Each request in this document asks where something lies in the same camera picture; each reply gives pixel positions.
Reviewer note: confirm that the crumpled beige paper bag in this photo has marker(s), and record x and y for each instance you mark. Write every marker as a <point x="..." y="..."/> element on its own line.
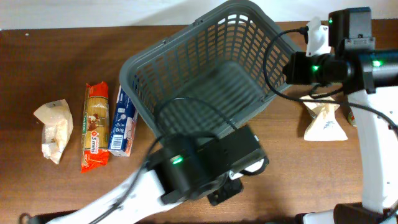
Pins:
<point x="324" y="126"/>

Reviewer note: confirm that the green-lidded jar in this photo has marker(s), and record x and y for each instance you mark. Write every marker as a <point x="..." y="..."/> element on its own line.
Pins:
<point x="351" y="119"/>

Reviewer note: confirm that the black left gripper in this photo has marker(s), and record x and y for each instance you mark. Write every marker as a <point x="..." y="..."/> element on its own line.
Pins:
<point x="234" y="187"/>

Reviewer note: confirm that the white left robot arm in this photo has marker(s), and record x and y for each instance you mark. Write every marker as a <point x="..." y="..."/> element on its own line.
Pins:
<point x="188" y="167"/>

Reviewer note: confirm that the blue and white carton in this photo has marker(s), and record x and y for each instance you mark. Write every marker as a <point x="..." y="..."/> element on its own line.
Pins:
<point x="124" y="126"/>

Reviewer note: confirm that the clear bag of rice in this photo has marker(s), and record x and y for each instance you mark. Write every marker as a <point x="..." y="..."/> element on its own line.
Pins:
<point x="58" y="126"/>

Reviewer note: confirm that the red spaghetti packet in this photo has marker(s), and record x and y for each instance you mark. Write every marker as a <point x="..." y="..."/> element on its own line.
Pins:
<point x="95" y="127"/>

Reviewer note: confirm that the grey plastic basket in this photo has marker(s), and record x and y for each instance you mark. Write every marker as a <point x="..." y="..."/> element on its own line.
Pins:
<point x="214" y="75"/>

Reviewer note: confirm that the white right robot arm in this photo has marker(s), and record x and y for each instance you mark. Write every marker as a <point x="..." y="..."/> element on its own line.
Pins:
<point x="369" y="81"/>

